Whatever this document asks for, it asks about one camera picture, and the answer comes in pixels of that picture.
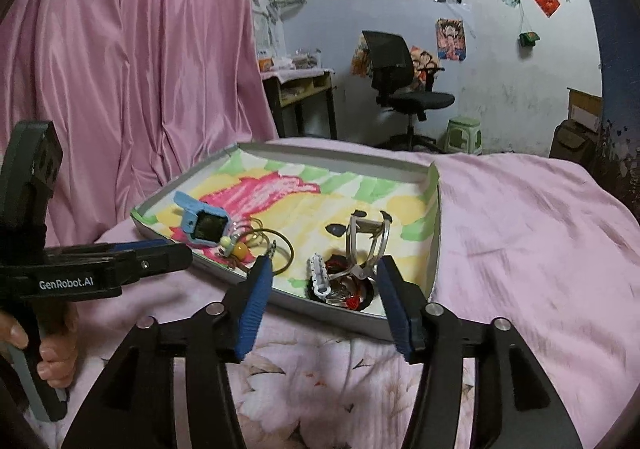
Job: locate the cartoon wall poster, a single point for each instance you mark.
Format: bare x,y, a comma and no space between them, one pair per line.
451,40

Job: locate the cardboard boxes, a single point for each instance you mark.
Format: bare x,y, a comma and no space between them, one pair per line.
575,129

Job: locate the blue smartwatch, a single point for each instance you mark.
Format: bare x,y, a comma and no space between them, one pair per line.
205,226

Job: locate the green plastic stool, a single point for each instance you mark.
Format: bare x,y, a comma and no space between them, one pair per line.
464,134

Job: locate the black office chair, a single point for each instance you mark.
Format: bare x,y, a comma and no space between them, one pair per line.
400,79

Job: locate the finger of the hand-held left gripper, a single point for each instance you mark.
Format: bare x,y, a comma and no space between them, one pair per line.
160,259
140,245

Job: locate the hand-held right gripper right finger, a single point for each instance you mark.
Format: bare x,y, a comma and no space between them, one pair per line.
392,299

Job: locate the cartoon poster behind chair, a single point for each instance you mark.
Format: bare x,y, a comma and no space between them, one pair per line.
425,66

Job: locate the beige hair claw clip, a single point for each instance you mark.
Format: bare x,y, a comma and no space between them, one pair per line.
367,239

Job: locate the wooden desk with shelf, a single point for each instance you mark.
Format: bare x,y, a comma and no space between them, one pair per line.
300,89

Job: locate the grey cardboard box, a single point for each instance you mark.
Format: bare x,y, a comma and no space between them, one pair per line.
320,314

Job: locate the green hanging ornament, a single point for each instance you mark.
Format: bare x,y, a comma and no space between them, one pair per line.
529,39

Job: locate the pink satin curtain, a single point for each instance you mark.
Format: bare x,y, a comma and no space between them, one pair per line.
140,69

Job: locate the white hair clip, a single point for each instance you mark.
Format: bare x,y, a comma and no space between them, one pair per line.
318,274

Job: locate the dark blue printed cloth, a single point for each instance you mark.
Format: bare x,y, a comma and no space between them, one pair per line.
620,79

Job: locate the printed cartoon cloth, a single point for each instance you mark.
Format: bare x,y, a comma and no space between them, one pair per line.
300,199

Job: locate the person's left hand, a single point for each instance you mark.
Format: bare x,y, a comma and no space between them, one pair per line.
57,354

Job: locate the pink floral blanket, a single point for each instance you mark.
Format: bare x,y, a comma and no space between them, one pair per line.
525,254

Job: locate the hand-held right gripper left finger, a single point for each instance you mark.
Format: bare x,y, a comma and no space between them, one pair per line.
257,299

